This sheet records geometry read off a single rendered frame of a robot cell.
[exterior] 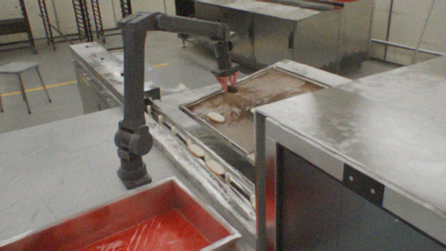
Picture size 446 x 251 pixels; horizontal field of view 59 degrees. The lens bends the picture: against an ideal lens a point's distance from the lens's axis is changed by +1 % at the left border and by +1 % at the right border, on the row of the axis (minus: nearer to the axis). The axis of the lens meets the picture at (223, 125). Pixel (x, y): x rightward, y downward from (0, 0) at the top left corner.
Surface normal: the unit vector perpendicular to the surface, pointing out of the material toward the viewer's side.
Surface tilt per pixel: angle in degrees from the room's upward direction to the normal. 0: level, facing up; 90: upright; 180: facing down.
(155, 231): 0
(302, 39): 90
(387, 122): 0
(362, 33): 90
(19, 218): 0
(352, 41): 90
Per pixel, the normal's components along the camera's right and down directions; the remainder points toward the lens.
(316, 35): 0.50, 0.35
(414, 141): -0.05, -0.91
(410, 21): -0.87, 0.25
